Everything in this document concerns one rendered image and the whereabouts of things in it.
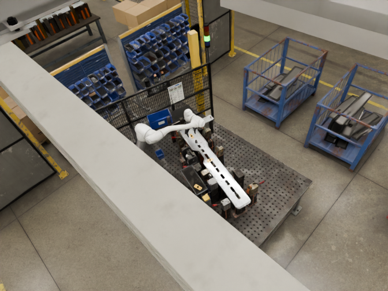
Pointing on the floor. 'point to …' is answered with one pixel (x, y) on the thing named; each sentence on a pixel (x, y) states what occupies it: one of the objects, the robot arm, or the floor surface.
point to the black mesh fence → (169, 103)
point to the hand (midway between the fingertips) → (191, 133)
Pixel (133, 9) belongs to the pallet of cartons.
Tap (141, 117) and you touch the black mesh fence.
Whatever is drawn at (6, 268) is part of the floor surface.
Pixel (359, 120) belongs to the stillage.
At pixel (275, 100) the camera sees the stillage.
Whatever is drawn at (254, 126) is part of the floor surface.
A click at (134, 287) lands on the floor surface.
